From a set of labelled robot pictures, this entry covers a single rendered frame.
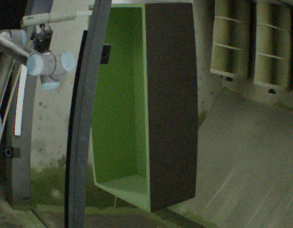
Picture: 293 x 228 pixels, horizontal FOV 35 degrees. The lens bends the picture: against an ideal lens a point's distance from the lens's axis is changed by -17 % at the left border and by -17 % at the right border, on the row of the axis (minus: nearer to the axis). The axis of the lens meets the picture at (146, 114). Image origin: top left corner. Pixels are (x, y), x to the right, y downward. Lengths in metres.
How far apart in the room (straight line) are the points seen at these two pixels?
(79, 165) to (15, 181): 2.09
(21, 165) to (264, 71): 1.95
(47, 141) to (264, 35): 1.80
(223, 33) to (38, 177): 1.83
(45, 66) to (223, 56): 2.15
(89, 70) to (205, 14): 2.78
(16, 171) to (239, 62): 1.96
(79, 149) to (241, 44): 2.50
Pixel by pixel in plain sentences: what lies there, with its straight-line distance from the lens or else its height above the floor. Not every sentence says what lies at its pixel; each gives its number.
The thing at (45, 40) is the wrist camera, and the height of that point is 1.38.
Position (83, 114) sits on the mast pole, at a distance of 1.75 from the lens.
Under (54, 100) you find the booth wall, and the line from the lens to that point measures 3.81.
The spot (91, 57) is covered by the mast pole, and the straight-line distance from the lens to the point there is 1.73.
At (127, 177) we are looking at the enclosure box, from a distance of 3.62.
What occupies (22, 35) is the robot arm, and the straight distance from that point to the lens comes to 2.70.
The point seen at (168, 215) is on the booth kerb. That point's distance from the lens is 4.16.
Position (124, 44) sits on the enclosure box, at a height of 1.37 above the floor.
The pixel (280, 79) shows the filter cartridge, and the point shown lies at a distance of 3.64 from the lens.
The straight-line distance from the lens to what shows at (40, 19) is 2.40.
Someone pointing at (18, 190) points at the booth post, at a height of 0.19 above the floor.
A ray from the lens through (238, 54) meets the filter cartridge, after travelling 4.06.
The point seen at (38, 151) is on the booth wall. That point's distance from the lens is 3.84.
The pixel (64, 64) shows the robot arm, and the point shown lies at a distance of 2.20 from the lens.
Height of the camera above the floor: 1.41
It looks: 8 degrees down
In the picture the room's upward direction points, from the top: 8 degrees clockwise
